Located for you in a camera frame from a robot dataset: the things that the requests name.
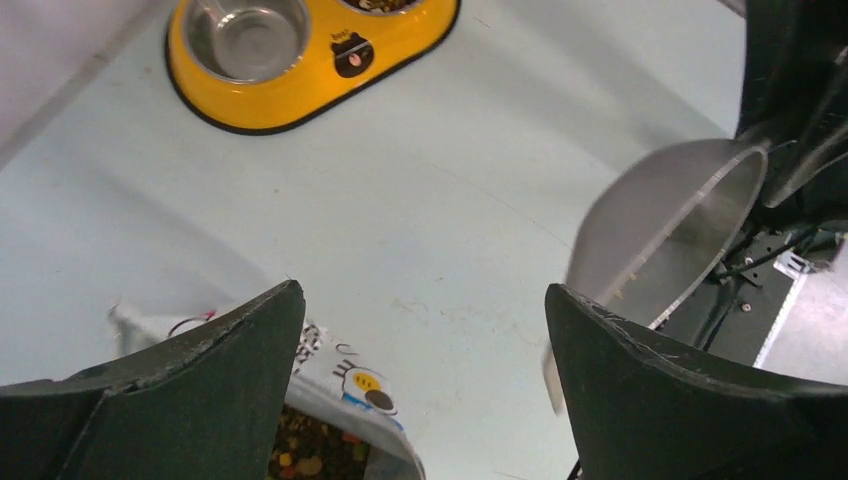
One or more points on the yellow double pet bowl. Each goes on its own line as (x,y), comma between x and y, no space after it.
(264,67)

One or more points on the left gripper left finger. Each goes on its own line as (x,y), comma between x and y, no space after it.
(201,405)

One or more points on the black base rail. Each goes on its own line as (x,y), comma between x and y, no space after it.
(737,318)

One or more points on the pet food kibble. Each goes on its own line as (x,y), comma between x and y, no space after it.
(311,449)

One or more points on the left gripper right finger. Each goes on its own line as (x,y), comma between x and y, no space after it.
(642,405)

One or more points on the metal food scoop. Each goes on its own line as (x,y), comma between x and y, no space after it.
(656,232)

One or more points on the pet food bag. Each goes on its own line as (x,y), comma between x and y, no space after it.
(330,381)

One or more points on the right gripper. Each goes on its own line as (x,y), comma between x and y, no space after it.
(794,103)

